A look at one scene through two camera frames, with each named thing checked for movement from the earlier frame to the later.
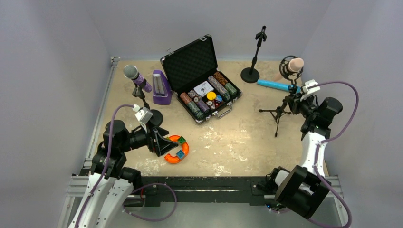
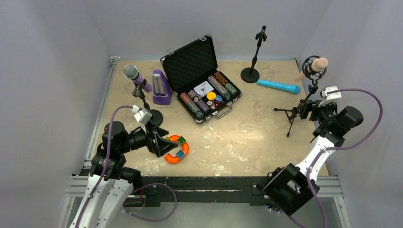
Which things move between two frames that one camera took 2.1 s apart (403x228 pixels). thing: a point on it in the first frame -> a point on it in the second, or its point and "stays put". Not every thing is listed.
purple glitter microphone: x=130 y=71 stays put
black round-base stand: x=157 y=117 stays put
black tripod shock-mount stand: x=291 y=77 -> x=307 y=66
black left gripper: x=153 y=142 stays put
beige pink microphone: x=294 y=65 -> x=318 y=65
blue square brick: x=180 y=154 stays put
